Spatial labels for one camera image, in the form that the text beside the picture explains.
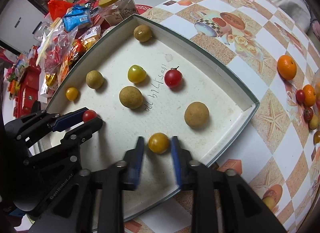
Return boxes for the yellow cherry tomato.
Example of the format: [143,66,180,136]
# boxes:
[148,133,170,154]

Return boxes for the brown longan fruit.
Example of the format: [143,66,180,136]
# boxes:
[184,102,209,128]
[133,25,152,43]

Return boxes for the small yellow tomato in tray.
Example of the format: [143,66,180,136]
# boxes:
[65,87,79,101]

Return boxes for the brown longan in tray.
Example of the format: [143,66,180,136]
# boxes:
[86,70,104,89]

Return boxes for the yellow-green tomato in tray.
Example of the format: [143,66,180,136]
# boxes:
[127,65,147,84]

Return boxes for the white shallow tray box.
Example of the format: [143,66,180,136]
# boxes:
[37,13,260,223]

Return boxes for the red stemmed tomato in tray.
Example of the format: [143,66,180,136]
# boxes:
[164,67,183,88]

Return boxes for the pile of snack packets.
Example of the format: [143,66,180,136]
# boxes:
[4,0,108,118]

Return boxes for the plastic jar yellow lid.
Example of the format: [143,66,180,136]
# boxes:
[99,0,139,26]

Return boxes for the checkered tablecloth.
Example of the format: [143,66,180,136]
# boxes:
[122,0,320,233]

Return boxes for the large orange mandarin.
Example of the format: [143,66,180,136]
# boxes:
[277,55,297,81]

